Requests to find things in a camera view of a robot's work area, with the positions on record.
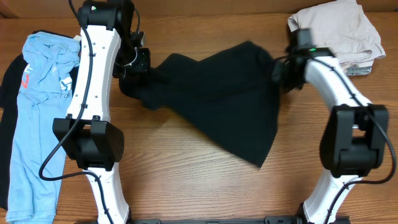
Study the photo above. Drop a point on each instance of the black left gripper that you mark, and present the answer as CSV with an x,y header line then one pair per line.
x,y
143,66

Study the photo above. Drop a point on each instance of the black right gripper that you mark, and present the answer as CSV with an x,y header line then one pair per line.
x,y
277,66

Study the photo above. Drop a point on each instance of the black t-shirt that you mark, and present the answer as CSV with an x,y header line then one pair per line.
x,y
230,97

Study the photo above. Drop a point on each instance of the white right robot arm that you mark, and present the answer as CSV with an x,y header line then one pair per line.
x,y
354,148

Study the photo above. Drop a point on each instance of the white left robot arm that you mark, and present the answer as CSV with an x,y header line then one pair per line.
x,y
109,50

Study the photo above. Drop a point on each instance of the folded beige trousers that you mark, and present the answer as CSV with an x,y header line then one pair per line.
x,y
343,27

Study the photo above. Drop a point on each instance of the folded denim jeans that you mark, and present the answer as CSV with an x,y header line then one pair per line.
x,y
358,71

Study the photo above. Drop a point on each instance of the light blue t-shirt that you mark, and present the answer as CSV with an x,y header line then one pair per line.
x,y
45,93

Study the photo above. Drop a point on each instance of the black garment with logo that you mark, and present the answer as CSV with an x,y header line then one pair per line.
x,y
9,88

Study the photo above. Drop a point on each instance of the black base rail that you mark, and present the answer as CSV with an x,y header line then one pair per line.
x,y
242,220

